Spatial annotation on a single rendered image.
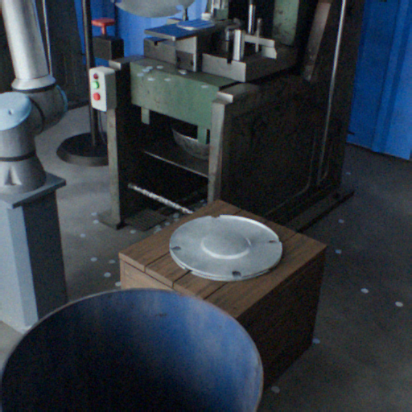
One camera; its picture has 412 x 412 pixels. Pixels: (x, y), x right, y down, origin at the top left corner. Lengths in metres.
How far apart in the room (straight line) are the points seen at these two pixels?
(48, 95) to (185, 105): 0.47
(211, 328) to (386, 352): 0.79
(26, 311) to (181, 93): 0.82
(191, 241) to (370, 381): 0.63
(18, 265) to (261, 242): 0.67
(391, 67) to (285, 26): 0.97
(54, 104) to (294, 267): 0.78
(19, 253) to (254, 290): 0.67
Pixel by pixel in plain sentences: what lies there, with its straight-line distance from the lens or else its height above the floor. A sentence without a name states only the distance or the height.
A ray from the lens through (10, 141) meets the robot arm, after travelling 1.52.
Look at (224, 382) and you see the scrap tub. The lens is 1.15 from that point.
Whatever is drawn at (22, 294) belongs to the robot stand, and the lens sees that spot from 1.71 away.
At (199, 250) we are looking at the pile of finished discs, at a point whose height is 0.36.
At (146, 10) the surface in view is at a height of 0.84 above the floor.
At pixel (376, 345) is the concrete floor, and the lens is 1.80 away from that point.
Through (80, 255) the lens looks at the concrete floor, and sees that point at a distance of 2.10.
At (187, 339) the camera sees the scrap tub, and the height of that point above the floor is 0.38.
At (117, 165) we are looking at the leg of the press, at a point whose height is 0.27.
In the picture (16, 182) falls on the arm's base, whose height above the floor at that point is 0.48.
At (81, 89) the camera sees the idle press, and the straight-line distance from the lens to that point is 3.61.
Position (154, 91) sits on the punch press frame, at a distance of 1.95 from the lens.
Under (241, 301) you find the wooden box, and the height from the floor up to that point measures 0.35.
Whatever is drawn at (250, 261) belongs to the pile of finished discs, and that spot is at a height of 0.36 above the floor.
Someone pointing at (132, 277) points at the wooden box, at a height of 0.30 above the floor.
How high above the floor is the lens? 1.15
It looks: 29 degrees down
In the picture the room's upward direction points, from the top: 2 degrees clockwise
